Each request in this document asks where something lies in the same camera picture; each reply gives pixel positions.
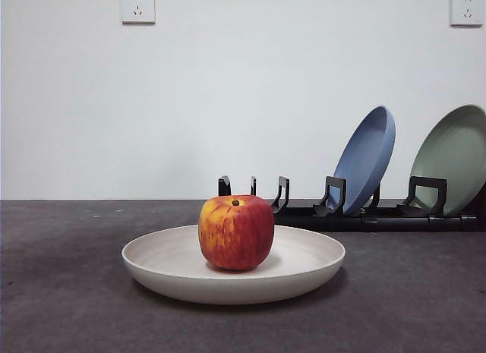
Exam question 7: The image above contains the white wall socket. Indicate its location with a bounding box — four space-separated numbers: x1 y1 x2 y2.
450 0 484 27
121 0 156 26

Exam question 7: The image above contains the pale yellow plate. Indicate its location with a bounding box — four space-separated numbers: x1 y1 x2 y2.
121 223 347 305

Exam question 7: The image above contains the black plate rack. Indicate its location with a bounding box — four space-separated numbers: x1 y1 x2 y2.
217 175 477 233

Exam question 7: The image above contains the blue plate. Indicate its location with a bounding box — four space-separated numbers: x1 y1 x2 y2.
327 105 396 216

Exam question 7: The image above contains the green plate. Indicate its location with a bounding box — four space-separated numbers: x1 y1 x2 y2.
409 104 486 217

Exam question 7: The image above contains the red yellow apple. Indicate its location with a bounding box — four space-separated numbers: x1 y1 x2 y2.
198 194 276 273

